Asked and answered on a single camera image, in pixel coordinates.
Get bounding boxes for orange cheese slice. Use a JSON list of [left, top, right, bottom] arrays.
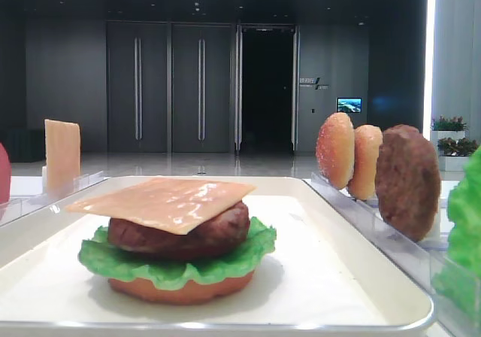
[[44, 119, 81, 196], [65, 177, 256, 235]]

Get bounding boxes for meat patty on burger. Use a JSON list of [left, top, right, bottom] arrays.
[[107, 202, 250, 261]]

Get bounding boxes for standing brown meat patty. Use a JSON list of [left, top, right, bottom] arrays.
[[375, 125, 441, 241]]

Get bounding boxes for lettuce leaf on burger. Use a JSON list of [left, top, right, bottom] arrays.
[[78, 217, 277, 290]]

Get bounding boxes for red tomato slice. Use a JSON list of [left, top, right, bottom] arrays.
[[0, 144, 11, 204]]

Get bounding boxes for standing green lettuce leaf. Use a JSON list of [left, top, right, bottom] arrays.
[[434, 150, 480, 321]]

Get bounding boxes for sesame bun top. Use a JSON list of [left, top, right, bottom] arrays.
[[316, 112, 355, 190]]

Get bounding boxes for dark double doors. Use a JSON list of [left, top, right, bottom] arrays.
[[107, 22, 235, 153]]

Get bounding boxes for plain bun slice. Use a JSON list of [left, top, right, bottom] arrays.
[[347, 124, 383, 200]]

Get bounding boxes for bottom bun on burger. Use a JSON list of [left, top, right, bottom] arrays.
[[108, 270, 255, 305]]

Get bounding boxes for white rectangular tray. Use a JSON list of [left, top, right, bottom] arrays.
[[1, 176, 434, 336]]

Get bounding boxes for white planter with plants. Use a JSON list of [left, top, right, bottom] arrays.
[[431, 116, 479, 172]]

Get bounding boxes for long clear right divider strip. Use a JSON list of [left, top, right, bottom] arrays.
[[308, 172, 480, 336]]

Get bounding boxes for long clear divider strip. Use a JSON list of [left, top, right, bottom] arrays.
[[308, 172, 480, 336], [1, 171, 105, 226]]

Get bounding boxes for long clear left divider strip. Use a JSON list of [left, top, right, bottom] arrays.
[[1, 171, 105, 226]]

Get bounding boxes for small wall screen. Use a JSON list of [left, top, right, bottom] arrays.
[[337, 98, 362, 114]]

